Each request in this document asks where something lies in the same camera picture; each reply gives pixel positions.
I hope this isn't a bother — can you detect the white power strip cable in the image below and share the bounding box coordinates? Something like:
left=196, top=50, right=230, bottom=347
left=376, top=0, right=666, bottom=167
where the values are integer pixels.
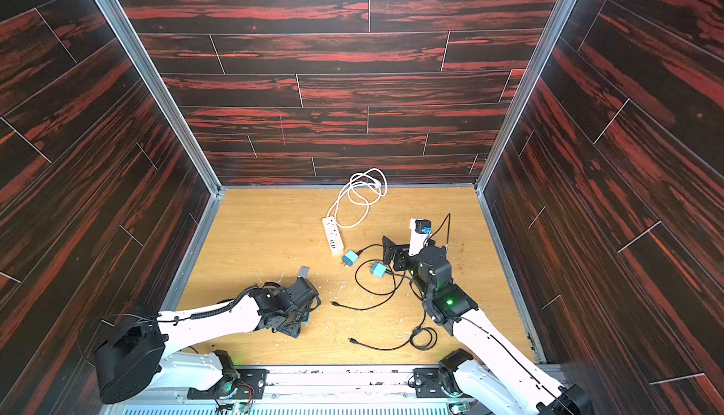
left=326, top=167, right=390, bottom=230

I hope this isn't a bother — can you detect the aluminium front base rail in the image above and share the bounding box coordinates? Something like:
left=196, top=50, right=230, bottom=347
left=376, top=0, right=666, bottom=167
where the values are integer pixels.
left=101, top=363, right=567, bottom=415

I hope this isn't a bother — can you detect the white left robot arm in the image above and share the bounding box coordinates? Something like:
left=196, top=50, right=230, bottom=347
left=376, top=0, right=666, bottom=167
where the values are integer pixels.
left=94, top=277, right=321, bottom=405

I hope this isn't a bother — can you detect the aluminium left floor rail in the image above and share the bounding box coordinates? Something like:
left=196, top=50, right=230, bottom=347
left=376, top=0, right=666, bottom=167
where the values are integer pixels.
left=160, top=188, right=226, bottom=310

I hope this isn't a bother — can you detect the aluminium right corner post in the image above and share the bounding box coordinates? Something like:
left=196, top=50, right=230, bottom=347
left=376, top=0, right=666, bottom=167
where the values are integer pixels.
left=476, top=0, right=578, bottom=201

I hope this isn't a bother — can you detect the aluminium floor rail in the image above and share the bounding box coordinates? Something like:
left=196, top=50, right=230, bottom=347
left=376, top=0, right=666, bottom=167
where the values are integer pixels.
left=475, top=188, right=548, bottom=363
left=160, top=188, right=226, bottom=310

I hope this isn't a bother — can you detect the aluminium left corner post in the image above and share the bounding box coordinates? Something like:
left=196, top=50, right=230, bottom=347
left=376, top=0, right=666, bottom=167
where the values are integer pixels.
left=94, top=0, right=222, bottom=198

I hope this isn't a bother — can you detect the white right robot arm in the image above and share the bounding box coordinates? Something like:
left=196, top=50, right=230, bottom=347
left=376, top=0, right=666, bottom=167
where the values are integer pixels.
left=382, top=234, right=594, bottom=414

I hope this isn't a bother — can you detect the white power strip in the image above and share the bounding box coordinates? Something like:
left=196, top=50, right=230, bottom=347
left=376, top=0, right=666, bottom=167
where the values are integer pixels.
left=322, top=216, right=345, bottom=256

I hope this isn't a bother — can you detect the aluminium corner post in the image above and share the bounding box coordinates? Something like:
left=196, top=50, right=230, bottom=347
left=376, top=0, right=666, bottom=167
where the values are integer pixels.
left=476, top=0, right=578, bottom=201
left=94, top=0, right=222, bottom=198

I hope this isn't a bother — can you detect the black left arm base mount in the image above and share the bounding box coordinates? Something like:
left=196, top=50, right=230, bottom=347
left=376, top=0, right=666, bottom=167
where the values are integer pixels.
left=187, top=350, right=269, bottom=402

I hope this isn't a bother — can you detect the aluminium right floor rail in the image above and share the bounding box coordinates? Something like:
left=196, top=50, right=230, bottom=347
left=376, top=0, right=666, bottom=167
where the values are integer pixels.
left=475, top=188, right=548, bottom=363

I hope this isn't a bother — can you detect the teal charger with cable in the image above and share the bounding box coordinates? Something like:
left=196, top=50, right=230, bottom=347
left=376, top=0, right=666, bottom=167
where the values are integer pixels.
left=371, top=262, right=388, bottom=279

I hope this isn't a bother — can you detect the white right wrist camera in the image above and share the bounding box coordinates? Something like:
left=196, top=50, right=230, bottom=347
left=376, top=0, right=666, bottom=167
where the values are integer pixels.
left=408, top=218, right=432, bottom=257

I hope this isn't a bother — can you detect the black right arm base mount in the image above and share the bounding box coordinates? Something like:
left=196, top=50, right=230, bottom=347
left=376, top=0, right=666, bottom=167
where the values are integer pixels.
left=407, top=349, right=473, bottom=398

